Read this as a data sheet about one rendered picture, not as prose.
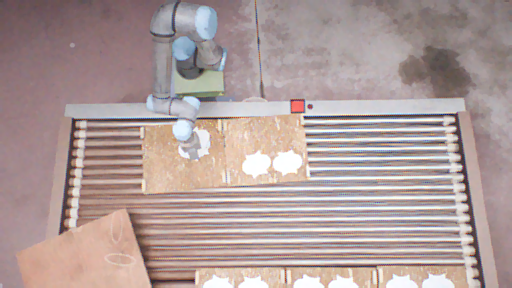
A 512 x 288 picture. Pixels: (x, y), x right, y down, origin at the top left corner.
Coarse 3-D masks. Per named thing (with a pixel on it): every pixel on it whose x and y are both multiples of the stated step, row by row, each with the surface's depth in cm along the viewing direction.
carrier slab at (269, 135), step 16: (240, 128) 203; (256, 128) 203; (272, 128) 203; (288, 128) 203; (304, 128) 203; (240, 144) 201; (256, 144) 201; (272, 144) 201; (288, 144) 201; (304, 144) 201; (240, 160) 199; (272, 160) 199; (304, 160) 199; (240, 176) 197; (256, 176) 197; (272, 176) 197; (288, 176) 197; (304, 176) 197
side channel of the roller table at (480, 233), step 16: (464, 112) 203; (464, 128) 201; (464, 144) 198; (464, 160) 197; (464, 176) 197; (464, 192) 198; (480, 192) 192; (480, 208) 190; (480, 224) 188; (480, 240) 187; (480, 256) 185; (480, 272) 185
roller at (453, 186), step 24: (72, 192) 197; (96, 192) 197; (120, 192) 197; (168, 192) 197; (192, 192) 197; (216, 192) 197; (240, 192) 197; (264, 192) 197; (288, 192) 197; (312, 192) 197
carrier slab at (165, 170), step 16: (160, 128) 204; (208, 128) 203; (144, 144) 202; (160, 144) 202; (176, 144) 201; (144, 160) 199; (160, 160) 199; (176, 160) 199; (208, 160) 199; (224, 160) 199; (144, 176) 197; (160, 176) 197; (176, 176) 197; (192, 176) 197; (208, 176) 197; (144, 192) 195; (160, 192) 195
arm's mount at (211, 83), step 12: (204, 72) 210; (216, 72) 210; (180, 84) 209; (192, 84) 209; (204, 84) 209; (216, 84) 209; (180, 96) 214; (192, 96) 213; (204, 96) 214; (216, 96) 215
